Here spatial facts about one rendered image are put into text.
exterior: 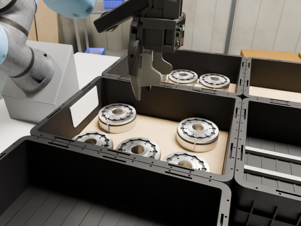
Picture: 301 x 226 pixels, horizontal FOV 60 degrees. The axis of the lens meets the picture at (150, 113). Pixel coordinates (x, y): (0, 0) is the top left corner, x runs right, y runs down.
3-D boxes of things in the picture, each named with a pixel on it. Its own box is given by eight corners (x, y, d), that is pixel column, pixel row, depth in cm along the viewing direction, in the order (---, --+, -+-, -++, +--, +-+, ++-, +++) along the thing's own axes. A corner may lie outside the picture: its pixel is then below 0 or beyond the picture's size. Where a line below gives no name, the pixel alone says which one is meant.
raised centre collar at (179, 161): (169, 172, 52) (169, 170, 52) (177, 157, 56) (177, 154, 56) (193, 180, 51) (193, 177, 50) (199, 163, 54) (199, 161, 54)
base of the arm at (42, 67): (12, 91, 91) (-11, 81, 82) (20, 52, 95) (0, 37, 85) (50, 92, 88) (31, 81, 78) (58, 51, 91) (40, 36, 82)
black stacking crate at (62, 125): (40, 176, 58) (27, 135, 52) (103, 110, 82) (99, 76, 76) (220, 229, 47) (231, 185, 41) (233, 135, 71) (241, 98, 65)
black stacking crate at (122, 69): (103, 109, 82) (99, 76, 76) (138, 73, 106) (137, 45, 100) (233, 134, 71) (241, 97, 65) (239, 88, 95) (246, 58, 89)
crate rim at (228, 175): (28, 142, 53) (25, 132, 52) (99, 81, 77) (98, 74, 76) (230, 194, 42) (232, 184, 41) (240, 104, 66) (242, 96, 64)
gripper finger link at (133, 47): (133, 76, 45) (139, 23, 43) (125, 75, 46) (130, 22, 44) (143, 75, 50) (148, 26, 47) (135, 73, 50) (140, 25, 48)
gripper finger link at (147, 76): (156, 106, 46) (163, 53, 44) (126, 101, 48) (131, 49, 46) (161, 103, 49) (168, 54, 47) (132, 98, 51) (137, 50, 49)
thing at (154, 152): (106, 162, 55) (106, 160, 55) (126, 135, 63) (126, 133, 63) (151, 174, 52) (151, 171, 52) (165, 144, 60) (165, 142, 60)
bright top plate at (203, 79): (198, 85, 86) (198, 84, 85) (200, 73, 94) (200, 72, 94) (230, 89, 84) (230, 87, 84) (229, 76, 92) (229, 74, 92)
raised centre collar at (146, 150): (122, 155, 56) (122, 153, 56) (131, 142, 60) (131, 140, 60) (144, 161, 55) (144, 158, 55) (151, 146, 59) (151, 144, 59)
